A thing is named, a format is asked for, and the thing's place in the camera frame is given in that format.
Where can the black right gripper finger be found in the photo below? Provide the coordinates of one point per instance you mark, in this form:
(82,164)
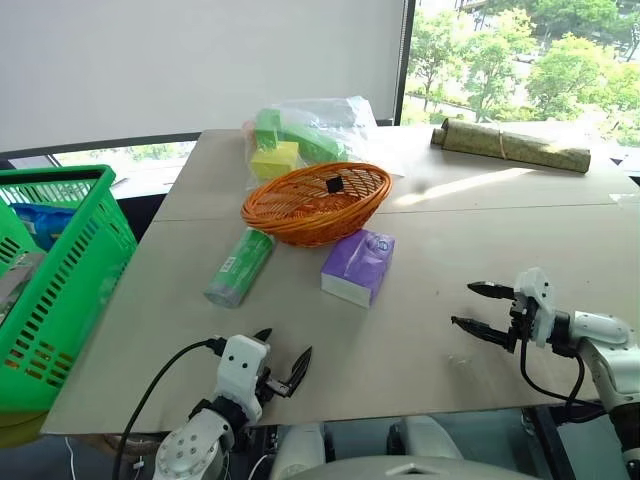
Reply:
(492,291)
(485,330)

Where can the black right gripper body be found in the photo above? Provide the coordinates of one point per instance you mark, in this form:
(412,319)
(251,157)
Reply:
(521,322)

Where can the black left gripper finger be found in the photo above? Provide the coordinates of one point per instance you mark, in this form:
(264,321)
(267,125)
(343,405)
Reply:
(301,370)
(264,335)

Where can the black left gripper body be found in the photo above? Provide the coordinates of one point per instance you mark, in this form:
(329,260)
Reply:
(274,386)

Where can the orange wicker basket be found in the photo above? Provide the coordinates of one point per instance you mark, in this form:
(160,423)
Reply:
(310,220)

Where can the green plastic shopping basket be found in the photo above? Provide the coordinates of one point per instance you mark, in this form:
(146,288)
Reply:
(75,280)

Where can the green trash bag roll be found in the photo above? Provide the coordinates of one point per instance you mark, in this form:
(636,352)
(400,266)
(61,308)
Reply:
(240,267)

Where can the purple tissue pack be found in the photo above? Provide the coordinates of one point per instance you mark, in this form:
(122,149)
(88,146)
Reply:
(357,265)

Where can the grey rounded robot body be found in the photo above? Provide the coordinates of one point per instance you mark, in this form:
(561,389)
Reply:
(400,450)

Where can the rolled olive patterned mat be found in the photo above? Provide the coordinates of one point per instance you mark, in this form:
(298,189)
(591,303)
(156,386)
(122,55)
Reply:
(515,145)

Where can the small black cube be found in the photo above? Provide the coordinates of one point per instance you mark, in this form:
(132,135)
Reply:
(336,185)

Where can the yellow box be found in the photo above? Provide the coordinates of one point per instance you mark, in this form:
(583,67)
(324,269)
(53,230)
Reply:
(274,160)

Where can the long green box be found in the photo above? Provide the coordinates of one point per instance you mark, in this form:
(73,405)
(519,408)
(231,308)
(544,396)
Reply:
(315,142)

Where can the short green box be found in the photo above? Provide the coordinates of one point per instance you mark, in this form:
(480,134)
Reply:
(267,127)

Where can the green trees outside window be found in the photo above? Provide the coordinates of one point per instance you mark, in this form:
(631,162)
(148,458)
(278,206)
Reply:
(525,65)

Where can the clear plastic bag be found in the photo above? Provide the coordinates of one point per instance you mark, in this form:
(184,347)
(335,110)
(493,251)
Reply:
(345,112)

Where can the blue snack package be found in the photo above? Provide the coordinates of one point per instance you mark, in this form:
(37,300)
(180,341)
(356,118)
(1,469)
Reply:
(47,220)

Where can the grey plastic package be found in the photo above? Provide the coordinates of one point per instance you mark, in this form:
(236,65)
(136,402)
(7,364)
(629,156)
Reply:
(17,280)

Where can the yellow stool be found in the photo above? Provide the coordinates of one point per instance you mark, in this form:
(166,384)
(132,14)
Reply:
(20,430)

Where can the white roller blind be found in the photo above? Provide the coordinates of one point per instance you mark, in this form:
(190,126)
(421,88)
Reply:
(200,65)

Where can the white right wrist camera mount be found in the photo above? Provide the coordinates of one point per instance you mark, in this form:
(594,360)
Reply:
(537,305)

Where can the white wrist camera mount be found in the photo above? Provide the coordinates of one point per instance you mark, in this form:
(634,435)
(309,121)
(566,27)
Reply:
(242,367)
(537,305)

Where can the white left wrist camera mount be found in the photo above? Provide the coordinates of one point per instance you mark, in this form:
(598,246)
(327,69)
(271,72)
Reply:
(242,367)

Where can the black table frame leg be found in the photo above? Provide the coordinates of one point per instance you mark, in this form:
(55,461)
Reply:
(552,445)

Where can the black window frame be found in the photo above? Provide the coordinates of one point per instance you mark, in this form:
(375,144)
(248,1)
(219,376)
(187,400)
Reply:
(404,60)

